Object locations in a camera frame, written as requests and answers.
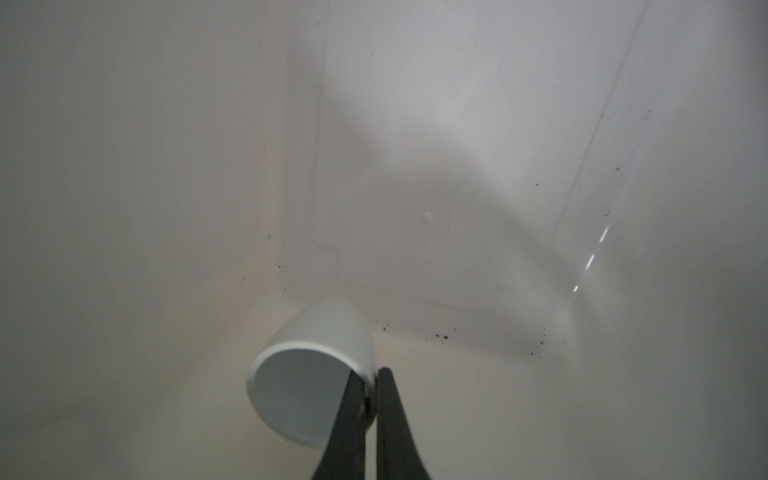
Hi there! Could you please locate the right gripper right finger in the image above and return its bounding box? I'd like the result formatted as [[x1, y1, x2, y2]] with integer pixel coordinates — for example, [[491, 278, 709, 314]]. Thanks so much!
[[376, 367, 430, 480]]

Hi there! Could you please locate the white plastic storage bin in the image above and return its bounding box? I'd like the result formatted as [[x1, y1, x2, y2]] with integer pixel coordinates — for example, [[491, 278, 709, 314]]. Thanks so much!
[[1, 1, 767, 479]]

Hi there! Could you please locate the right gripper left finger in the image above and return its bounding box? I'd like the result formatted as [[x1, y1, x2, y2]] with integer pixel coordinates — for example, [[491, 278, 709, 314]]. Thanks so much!
[[312, 372, 368, 480]]

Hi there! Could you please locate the small white round dish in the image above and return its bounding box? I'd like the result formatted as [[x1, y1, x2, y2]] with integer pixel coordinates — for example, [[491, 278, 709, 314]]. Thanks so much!
[[246, 299, 376, 449]]

